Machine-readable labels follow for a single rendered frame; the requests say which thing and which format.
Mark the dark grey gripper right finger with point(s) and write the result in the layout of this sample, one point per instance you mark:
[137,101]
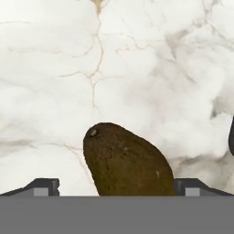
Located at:
[189,183]

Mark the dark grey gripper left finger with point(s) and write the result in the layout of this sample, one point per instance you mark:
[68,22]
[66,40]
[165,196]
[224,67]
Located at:
[45,184]

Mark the brown-green avocado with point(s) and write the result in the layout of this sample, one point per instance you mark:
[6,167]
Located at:
[128,164]

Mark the dark rounded object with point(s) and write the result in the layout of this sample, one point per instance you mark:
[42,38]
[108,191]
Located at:
[231,137]

